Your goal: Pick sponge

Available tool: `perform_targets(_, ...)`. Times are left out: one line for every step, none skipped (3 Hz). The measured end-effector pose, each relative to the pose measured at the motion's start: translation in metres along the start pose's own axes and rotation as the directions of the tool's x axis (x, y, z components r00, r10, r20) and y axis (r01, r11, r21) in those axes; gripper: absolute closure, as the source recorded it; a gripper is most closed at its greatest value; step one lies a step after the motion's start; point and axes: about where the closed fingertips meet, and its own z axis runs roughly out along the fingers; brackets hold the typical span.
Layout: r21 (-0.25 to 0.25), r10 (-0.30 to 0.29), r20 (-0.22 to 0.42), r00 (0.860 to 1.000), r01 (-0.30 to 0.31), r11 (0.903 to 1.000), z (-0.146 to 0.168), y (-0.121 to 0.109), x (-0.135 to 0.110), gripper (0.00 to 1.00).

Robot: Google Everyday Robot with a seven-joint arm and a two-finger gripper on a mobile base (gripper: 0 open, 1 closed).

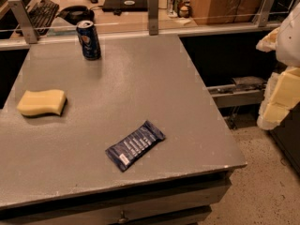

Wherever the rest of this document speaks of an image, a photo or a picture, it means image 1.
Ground metal bracket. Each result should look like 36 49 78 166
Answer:
8 0 38 44
255 0 275 27
147 0 158 36

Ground small round jar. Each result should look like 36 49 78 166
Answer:
179 6 190 18

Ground grey table drawer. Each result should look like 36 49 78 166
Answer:
0 178 231 225

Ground green drink can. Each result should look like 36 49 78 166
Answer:
167 0 183 17

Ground yellow sponge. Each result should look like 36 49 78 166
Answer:
17 89 67 116

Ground black laptop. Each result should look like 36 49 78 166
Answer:
102 0 147 12

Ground black keyboard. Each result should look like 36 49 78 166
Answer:
26 0 59 36

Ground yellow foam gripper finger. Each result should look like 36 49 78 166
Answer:
256 28 279 53
257 67 300 130

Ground metal rail shelf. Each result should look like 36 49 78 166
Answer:
207 76 266 108

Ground black headphones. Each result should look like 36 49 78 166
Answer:
58 6 95 25

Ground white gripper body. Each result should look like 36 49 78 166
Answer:
276 3 300 68

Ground metal bracket middle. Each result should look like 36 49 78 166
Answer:
147 0 158 36

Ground metal bracket left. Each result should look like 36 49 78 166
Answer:
8 0 38 44

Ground blue soda can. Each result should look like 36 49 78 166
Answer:
76 20 101 60

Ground metal bracket right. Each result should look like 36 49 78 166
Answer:
255 0 275 27

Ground blue snack wrapper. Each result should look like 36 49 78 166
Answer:
105 121 165 172

